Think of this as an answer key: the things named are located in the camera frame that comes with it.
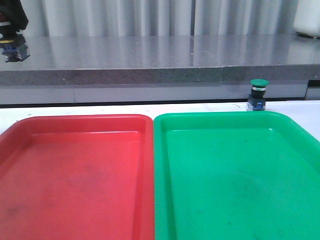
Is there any white rice cooker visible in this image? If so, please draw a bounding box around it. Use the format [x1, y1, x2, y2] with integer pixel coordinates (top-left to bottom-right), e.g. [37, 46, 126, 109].
[293, 0, 320, 38]

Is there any red mushroom push button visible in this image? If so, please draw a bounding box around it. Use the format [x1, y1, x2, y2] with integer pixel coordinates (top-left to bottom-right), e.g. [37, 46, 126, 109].
[0, 20, 30, 63]

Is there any grey stone counter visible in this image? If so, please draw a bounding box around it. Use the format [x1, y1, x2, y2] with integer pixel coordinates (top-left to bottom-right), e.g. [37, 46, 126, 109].
[0, 34, 320, 106]

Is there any red plastic tray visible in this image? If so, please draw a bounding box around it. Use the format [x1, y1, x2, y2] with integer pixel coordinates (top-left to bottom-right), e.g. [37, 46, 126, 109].
[0, 114, 155, 240]

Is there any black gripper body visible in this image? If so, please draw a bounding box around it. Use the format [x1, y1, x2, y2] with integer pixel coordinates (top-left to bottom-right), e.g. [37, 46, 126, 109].
[0, 0, 29, 31]

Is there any green mushroom push button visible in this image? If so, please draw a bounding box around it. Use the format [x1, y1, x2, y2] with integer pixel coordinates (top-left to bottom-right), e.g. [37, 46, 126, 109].
[246, 79, 269, 111]

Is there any green plastic tray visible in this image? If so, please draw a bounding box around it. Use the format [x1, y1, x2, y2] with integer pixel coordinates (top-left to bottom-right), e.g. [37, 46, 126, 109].
[154, 111, 320, 240]

